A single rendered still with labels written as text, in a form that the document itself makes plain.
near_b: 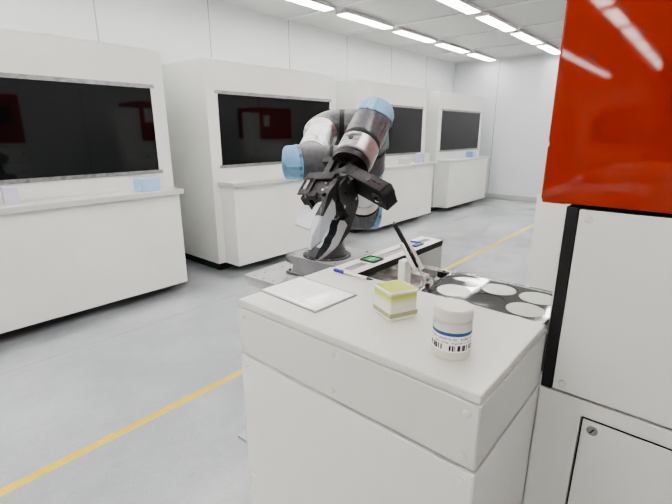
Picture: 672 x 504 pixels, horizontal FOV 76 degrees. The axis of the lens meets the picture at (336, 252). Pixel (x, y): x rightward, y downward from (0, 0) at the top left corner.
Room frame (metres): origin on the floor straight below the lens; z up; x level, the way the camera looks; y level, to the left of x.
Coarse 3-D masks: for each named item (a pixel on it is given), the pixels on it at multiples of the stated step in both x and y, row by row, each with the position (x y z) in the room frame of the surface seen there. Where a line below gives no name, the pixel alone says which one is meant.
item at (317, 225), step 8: (328, 208) 0.68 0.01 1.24; (304, 216) 0.70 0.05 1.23; (312, 216) 0.69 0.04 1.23; (320, 216) 0.67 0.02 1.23; (328, 216) 0.68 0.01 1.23; (296, 224) 0.69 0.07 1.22; (304, 224) 0.68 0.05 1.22; (312, 224) 0.67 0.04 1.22; (320, 224) 0.66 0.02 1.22; (312, 232) 0.66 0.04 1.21; (320, 232) 0.66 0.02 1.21; (312, 240) 0.65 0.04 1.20; (320, 240) 0.66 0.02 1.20; (312, 248) 0.65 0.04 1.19
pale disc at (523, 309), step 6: (510, 306) 1.09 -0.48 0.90; (516, 306) 1.09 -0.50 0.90; (522, 306) 1.09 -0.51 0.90; (528, 306) 1.09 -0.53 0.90; (534, 306) 1.09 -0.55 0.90; (516, 312) 1.05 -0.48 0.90; (522, 312) 1.05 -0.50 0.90; (528, 312) 1.05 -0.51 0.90; (534, 312) 1.05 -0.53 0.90; (540, 312) 1.05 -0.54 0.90
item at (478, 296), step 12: (456, 276) 1.35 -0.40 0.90; (468, 276) 1.35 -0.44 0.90; (432, 288) 1.23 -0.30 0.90; (468, 288) 1.23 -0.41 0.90; (480, 288) 1.23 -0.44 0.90; (516, 288) 1.23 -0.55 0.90; (528, 288) 1.23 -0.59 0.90; (468, 300) 1.14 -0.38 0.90; (480, 300) 1.14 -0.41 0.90; (492, 300) 1.14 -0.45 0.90; (504, 300) 1.14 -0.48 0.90; (516, 300) 1.14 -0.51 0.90; (504, 312) 1.05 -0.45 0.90
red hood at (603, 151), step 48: (576, 0) 0.86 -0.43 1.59; (624, 0) 0.81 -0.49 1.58; (576, 48) 0.86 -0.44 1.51; (624, 48) 0.81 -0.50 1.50; (576, 96) 0.85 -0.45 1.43; (624, 96) 0.80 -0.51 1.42; (576, 144) 0.84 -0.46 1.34; (624, 144) 0.79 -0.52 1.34; (576, 192) 0.83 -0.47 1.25; (624, 192) 0.78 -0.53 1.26
